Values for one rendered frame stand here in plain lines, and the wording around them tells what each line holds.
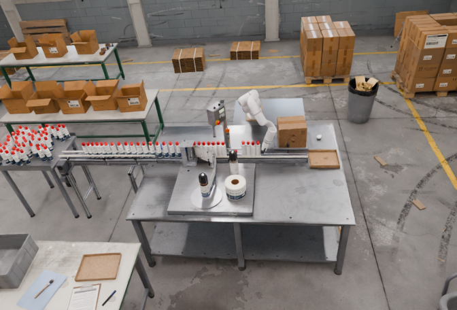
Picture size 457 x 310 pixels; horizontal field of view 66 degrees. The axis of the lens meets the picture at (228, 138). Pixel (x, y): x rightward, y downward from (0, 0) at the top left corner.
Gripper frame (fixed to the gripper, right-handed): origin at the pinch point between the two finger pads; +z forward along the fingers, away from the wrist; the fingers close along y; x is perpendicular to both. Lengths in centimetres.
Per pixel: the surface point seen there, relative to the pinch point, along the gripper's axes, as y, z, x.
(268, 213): 74, 8, 11
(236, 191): 64, 2, -23
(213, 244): 67, 86, -25
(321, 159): 0, -11, 62
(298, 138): -17.7, -17.1, 35.2
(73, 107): -106, 97, -251
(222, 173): 27.4, 19.7, -36.1
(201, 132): -50, 36, -68
